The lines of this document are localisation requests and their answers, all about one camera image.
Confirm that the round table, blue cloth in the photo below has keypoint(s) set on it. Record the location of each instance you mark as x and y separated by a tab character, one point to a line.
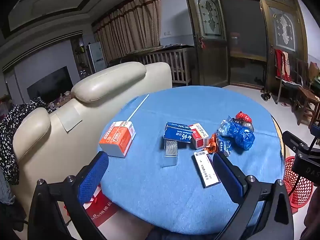
162	192

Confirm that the beige curtains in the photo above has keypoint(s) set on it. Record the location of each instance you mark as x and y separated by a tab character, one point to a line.
130	30

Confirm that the silver ribbed carton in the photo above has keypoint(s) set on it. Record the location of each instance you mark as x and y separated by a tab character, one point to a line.
171	152

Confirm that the orange wrapper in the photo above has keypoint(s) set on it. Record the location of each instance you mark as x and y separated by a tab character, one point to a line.
212	143

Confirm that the dark display shelf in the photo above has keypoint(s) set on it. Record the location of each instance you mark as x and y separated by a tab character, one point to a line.
80	55

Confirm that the person's right forearm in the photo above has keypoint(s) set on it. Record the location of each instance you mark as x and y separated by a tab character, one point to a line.
312	217

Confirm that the black television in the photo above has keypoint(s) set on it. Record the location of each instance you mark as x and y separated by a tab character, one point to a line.
50	85

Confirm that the red plastic bag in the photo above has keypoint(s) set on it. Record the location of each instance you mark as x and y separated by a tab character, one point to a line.
243	117

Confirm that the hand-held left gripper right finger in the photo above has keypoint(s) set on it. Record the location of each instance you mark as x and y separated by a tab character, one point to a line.
230	177

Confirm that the blue toothpaste box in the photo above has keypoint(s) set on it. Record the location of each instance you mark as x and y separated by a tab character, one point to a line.
176	135

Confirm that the wooden glass-panel door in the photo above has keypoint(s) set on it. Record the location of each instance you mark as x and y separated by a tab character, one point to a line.
212	62
285	55

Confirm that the black floral cloth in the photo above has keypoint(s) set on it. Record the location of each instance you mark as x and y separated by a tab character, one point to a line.
10	130

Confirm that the metal chair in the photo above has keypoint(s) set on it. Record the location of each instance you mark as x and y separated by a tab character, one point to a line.
287	87

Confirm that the wooden crib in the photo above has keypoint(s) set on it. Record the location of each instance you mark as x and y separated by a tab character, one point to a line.
178	62

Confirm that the red white garment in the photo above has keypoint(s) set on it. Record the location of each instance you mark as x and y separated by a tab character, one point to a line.
282	65

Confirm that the red white medicine box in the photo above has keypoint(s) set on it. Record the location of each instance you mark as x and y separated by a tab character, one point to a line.
200	140

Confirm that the wooden chair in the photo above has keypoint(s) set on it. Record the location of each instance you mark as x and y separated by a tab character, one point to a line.
307	95

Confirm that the pair of dark slippers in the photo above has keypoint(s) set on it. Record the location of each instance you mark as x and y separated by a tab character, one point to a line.
265	96

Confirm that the brown carton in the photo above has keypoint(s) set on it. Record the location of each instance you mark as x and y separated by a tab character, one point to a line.
314	70

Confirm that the red gift bag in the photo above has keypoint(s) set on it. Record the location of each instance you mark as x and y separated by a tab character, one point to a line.
100	210

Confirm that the red door ornament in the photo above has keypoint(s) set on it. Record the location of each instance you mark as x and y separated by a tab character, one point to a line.
201	42

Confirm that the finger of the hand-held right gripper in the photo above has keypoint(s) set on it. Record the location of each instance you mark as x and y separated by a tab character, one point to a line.
293	141

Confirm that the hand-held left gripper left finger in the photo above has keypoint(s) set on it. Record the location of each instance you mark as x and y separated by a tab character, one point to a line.
92	175

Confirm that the blue white packet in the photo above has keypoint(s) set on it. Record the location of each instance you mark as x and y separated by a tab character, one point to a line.
223	146

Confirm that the cream leather sofa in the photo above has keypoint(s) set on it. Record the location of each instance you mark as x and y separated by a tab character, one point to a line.
112	80

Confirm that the pink slipper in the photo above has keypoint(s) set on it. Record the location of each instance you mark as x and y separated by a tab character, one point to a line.
285	104

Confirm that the blue denim garment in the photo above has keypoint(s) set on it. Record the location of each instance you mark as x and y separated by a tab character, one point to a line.
5	187

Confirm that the blue plastic bag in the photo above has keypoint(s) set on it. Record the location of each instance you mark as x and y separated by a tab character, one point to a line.
241	135

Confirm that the red plastic basket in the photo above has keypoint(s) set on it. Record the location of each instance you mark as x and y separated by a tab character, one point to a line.
303	190

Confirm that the thin white stick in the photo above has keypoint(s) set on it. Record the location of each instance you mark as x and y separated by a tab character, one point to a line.
137	108

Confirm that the white standing air conditioner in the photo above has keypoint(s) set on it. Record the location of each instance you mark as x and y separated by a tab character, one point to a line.
96	56

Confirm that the orange white box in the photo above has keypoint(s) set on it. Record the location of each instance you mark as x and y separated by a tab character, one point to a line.
115	137

